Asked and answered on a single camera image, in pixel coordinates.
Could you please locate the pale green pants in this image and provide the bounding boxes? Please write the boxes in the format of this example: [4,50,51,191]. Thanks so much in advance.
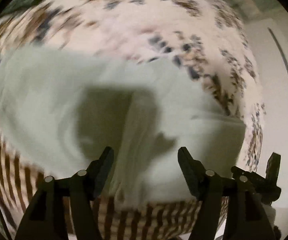
[0,46,245,209]

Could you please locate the floral patterned bed blanket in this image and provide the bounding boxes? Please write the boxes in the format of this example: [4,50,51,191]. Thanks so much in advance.
[0,0,265,239]

